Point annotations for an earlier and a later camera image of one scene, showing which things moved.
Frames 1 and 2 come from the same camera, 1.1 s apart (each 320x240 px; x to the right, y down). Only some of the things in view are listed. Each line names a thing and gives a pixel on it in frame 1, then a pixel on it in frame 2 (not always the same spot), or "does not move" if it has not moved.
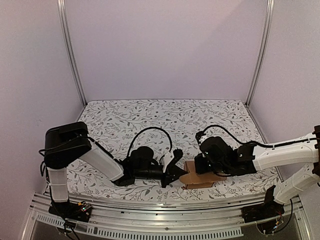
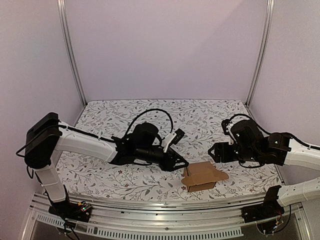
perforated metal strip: (140, 232) does not move
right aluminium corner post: (267, 32) does not move
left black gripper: (174, 170) → (168, 162)
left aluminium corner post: (62, 16) does not move
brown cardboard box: (193, 180) does not move
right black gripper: (200, 165) → (222, 153)
